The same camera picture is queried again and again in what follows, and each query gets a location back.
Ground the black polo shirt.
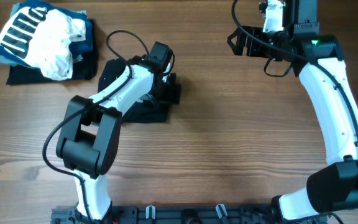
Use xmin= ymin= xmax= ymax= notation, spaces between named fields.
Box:
xmin=98 ymin=59 xmax=171 ymax=123

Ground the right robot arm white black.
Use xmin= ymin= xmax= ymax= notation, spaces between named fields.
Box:
xmin=227 ymin=26 xmax=358 ymax=223

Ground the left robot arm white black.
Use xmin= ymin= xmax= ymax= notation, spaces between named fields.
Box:
xmin=56 ymin=54 xmax=175 ymax=223

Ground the black folded garment bottom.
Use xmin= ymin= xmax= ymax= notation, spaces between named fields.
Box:
xmin=6 ymin=19 xmax=99 ymax=85

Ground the light grey folded garment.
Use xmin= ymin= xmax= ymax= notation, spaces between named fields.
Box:
xmin=0 ymin=2 xmax=86 ymax=68

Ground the blue folded shirt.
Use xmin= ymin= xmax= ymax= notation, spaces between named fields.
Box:
xmin=0 ymin=1 xmax=93 ymax=56

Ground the white black printed folded shirt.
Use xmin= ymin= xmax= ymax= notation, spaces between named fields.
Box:
xmin=0 ymin=7 xmax=86 ymax=81

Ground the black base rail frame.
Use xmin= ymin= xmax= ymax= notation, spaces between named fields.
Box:
xmin=50 ymin=203 xmax=328 ymax=224

